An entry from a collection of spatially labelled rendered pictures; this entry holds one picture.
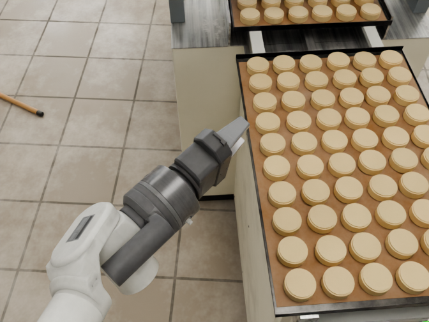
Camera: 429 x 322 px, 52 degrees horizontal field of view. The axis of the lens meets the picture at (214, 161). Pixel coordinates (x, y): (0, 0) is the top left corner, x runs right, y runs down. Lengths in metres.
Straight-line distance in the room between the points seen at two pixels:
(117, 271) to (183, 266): 1.19
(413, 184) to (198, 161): 0.44
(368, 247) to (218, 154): 0.32
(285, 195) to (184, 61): 0.56
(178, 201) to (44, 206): 1.42
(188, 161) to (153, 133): 1.48
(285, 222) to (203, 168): 0.23
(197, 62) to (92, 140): 1.01
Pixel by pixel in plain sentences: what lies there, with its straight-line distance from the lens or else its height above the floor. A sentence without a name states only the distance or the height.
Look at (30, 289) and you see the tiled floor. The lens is 1.83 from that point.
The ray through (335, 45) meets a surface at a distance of 1.24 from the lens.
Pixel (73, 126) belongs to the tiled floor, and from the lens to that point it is 2.20.
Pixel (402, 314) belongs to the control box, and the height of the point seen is 0.84.
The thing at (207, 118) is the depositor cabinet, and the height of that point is 0.55.
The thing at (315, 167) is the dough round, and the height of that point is 0.92.
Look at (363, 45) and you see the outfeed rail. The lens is 1.22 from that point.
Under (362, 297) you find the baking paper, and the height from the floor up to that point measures 0.90.
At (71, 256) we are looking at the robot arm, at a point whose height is 1.13.
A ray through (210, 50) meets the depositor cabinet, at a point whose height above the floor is 0.83.
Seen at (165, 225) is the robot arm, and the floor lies 1.11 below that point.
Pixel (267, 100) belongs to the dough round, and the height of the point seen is 0.92.
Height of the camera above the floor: 1.60
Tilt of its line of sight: 54 degrees down
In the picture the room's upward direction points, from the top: straight up
